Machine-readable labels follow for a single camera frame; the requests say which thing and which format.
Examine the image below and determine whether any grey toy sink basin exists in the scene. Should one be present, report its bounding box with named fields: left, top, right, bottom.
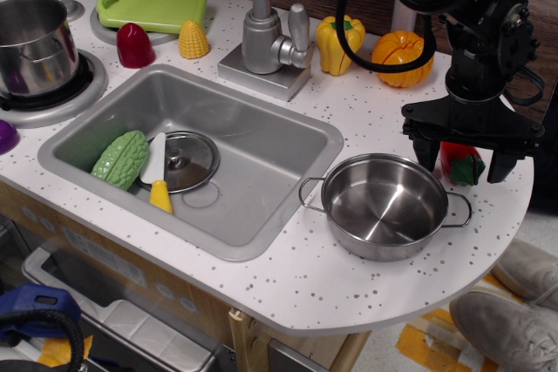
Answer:
left=38, top=64, right=344, bottom=261

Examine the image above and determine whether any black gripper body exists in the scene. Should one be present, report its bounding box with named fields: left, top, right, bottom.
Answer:
left=402, top=95, right=545, bottom=156

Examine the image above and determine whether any tall steel pot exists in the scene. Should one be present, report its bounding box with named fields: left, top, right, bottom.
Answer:
left=1, top=0, right=79, bottom=98

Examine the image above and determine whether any toy knife yellow handle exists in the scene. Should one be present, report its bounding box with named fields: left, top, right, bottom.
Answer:
left=139, top=132, right=173, bottom=213

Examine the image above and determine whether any grey toy faucet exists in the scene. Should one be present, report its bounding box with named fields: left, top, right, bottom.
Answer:
left=218, top=0, right=313, bottom=102

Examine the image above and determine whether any green toy bitter gourd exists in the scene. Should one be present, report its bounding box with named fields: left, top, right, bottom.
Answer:
left=91, top=130, right=149, bottom=191

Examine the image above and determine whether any yellow toy bell pepper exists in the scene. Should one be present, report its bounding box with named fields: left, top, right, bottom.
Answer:
left=316, top=15, right=365, bottom=76

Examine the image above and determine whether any black braided cable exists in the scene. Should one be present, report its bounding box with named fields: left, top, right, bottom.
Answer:
left=335, top=0, right=437, bottom=73

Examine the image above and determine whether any orange toy pumpkin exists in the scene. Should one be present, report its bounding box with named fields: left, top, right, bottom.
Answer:
left=371, top=30, right=434, bottom=88

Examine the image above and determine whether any green toy cutting board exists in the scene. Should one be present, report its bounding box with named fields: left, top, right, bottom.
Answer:
left=96, top=0, right=207, bottom=34

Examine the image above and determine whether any steel pot lid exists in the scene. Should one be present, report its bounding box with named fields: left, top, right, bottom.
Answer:
left=165, top=131, right=220, bottom=193

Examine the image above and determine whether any grey stove burner front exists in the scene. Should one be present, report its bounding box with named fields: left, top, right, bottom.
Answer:
left=1, top=50, right=108, bottom=129

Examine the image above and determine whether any grey stove knob small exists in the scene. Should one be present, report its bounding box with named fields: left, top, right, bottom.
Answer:
left=59, top=0, right=85, bottom=22

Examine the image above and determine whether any toy oven door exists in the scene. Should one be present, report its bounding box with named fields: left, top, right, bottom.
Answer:
left=22, top=247, right=221, bottom=371

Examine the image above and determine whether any steel pan with handles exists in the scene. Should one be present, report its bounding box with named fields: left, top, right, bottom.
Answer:
left=298, top=153, right=472, bottom=262

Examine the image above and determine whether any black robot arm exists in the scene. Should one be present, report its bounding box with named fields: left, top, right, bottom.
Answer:
left=399, top=0, right=544, bottom=183

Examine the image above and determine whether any dark red toy vegetable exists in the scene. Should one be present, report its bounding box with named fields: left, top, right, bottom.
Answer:
left=117, top=23, right=156, bottom=69

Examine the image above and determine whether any black hose bottom left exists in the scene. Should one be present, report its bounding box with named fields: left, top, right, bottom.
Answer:
left=0, top=308, right=85, bottom=372

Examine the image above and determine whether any yellow toy corn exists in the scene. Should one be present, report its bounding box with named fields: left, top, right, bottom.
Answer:
left=179, top=20, right=210, bottom=59

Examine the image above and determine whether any purple toy eggplant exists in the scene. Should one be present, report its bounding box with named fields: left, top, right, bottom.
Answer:
left=0, top=120, right=20, bottom=155

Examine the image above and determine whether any grey sneaker near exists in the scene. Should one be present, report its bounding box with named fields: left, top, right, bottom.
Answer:
left=450, top=290, right=557, bottom=371

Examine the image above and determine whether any blue clamp handle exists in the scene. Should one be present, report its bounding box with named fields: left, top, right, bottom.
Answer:
left=1, top=283, right=81, bottom=339

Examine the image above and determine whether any grey sneaker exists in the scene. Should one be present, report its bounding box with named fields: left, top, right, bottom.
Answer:
left=450, top=290, right=557, bottom=371
left=492, top=240, right=557, bottom=311

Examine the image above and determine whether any red toy pepper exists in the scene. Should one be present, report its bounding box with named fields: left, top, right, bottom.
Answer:
left=439, top=141, right=486, bottom=186

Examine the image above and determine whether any grey sneaker far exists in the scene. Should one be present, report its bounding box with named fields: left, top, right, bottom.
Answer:
left=492, top=240, right=557, bottom=311

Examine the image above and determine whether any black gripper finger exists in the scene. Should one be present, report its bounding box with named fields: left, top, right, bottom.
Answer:
left=487, top=150, right=523, bottom=184
left=412, top=134, right=441, bottom=172

